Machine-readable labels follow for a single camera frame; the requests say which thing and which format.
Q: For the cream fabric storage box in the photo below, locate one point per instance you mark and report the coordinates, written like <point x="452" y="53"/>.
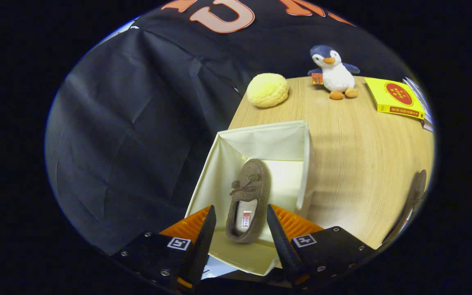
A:
<point x="260" y="143"/>

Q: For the plush penguin toy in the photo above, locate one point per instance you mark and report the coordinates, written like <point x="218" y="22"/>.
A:
<point x="336" y="78"/>

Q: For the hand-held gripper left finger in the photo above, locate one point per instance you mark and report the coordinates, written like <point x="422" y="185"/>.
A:
<point x="203" y="246"/>

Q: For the black backdrop cloth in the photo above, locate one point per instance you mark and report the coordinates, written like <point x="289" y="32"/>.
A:
<point x="117" y="143"/>

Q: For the yellow bread-shaped plush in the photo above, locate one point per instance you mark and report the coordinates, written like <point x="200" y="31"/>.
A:
<point x="267" y="90"/>

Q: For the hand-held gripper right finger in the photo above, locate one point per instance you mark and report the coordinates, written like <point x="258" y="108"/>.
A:
<point x="281" y="241"/>

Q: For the brown fuzzy shoe with bow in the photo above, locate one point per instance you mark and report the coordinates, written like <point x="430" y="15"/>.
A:
<point x="414" y="196"/>
<point x="252" y="172"/>

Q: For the yellow book with red circle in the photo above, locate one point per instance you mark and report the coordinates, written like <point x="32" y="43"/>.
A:
<point x="391" y="98"/>

